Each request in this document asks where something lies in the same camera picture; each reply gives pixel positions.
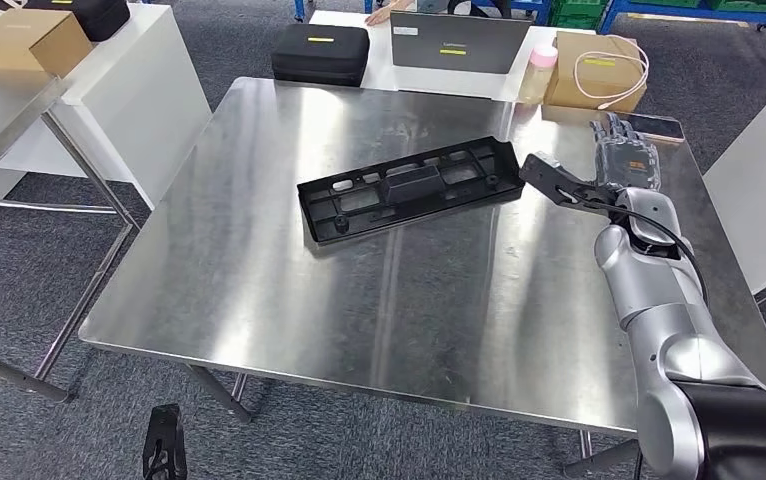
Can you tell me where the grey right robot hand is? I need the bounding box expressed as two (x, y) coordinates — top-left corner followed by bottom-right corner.
(588, 112), (663, 193)

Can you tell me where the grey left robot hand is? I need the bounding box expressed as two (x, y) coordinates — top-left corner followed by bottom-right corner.
(143, 404), (189, 480)

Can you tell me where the long black plastic part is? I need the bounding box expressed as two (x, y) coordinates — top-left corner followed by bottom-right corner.
(296, 135), (527, 246)

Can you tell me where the blue metal shelf rack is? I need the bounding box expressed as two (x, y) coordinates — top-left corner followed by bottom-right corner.
(598, 0), (766, 61)

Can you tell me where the stainless steel workbench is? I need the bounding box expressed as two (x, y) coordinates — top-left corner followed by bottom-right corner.
(78, 76), (766, 480)

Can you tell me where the smartphone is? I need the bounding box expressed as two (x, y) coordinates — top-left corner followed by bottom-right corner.
(621, 113), (687, 144)

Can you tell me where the cardboard box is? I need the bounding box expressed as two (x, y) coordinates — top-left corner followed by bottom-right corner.
(543, 29), (651, 114)
(0, 7), (94, 79)

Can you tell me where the clear cup pink lid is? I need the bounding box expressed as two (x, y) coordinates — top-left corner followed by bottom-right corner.
(518, 42), (560, 105)

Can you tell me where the white cabinet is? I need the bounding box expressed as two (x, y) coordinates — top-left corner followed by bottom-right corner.
(0, 3), (213, 220)
(702, 58), (766, 296)

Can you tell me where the green plastic crate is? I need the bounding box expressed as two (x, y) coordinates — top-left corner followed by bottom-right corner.
(707, 0), (766, 13)
(550, 0), (613, 29)

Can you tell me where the white desk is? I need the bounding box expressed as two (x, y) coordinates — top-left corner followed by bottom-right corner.
(308, 9), (629, 105)

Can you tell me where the dark grey laptop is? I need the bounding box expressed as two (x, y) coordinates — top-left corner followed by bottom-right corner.
(389, 9), (533, 75)

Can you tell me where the person's hand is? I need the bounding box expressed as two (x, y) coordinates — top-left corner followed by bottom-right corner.
(364, 0), (417, 26)

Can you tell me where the black zip case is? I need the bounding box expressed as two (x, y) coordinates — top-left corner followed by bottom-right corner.
(21, 0), (131, 42)
(270, 23), (371, 87)

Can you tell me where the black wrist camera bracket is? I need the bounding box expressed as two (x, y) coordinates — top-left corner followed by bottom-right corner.
(518, 150), (623, 213)

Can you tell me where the pale pink cable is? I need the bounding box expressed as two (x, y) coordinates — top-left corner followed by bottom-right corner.
(573, 51), (651, 111)

